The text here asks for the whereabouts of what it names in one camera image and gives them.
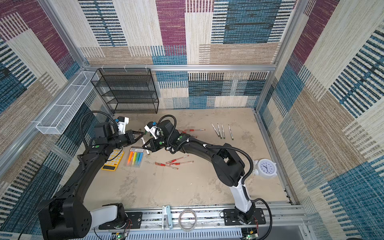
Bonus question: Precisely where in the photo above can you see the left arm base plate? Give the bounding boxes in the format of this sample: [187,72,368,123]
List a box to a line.
[98,212,143,230]

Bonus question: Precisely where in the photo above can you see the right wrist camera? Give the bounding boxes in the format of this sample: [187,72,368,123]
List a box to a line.
[145,122,158,139]

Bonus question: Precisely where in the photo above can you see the black wire mesh shelf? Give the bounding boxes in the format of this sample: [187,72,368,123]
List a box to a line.
[91,68,159,114]

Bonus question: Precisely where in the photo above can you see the yellow calculator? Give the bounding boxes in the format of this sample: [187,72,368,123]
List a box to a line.
[102,149,125,172]

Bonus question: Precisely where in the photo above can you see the highlighter set clear case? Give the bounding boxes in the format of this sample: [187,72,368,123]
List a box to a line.
[126,147,145,168]

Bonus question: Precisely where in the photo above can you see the aluminium rail bracket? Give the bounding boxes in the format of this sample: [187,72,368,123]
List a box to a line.
[162,205,173,230]

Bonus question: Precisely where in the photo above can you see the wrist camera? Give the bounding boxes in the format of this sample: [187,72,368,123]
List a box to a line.
[145,122,158,139]
[115,117,129,135]

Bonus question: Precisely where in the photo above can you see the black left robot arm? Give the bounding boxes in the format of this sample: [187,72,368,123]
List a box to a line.
[38,119,144,240]

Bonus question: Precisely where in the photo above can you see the white alarm clock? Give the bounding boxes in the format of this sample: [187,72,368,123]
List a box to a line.
[253,159,278,179]

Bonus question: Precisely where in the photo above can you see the white wire mesh basket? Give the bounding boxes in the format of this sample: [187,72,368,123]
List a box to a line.
[36,71,95,135]

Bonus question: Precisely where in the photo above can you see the brown cap marker bottom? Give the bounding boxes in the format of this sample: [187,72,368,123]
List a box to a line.
[211,123,221,138]

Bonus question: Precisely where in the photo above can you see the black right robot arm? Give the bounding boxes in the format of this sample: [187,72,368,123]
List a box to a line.
[143,115,261,225]

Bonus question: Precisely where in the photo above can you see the green cap marker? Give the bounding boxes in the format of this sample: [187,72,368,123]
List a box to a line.
[221,124,226,139]
[228,125,234,140]
[217,123,223,139]

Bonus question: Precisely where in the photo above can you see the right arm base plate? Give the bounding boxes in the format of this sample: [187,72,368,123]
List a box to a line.
[222,208,266,226]

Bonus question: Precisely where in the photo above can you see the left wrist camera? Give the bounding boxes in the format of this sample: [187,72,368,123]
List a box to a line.
[115,117,129,135]

